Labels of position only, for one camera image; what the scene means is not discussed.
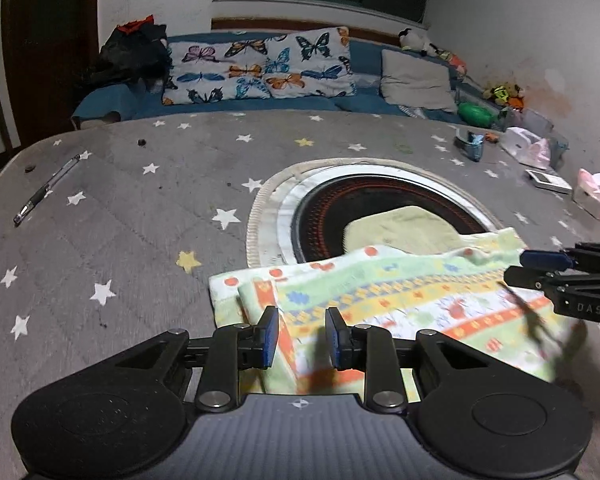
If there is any black pen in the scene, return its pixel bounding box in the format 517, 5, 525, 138
14, 155, 81, 226

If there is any white remote control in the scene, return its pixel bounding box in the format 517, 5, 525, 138
526, 169, 572, 194

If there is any small orange toy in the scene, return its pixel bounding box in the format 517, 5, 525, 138
484, 132, 500, 144

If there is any grey plain pillow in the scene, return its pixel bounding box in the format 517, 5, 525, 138
380, 50, 457, 113

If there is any clear plastic storage box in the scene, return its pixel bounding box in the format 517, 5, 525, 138
502, 108, 569, 171

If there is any blue sofa bench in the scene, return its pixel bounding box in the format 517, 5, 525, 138
72, 26, 464, 127

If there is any dark wooden door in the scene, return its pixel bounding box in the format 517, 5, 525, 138
1, 0, 98, 146

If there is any round induction hotplate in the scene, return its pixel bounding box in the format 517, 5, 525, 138
246, 157, 503, 268

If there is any colourful patterned child shirt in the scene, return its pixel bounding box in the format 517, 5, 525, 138
209, 207, 586, 394

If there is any yellow orange plush toy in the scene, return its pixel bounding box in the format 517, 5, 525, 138
482, 82, 524, 110

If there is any butterfly print pillow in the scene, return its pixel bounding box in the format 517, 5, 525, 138
162, 26, 356, 105

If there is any pink tissue box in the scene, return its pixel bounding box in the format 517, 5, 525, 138
572, 168, 600, 219

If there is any green round toy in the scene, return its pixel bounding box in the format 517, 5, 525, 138
457, 102, 496, 129

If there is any dark clothes pile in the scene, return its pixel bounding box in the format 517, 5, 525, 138
94, 14, 172, 86

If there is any blue kids smartwatch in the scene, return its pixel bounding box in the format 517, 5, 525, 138
454, 129, 484, 162

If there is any black white plush toy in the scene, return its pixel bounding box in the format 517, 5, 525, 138
398, 27, 444, 58

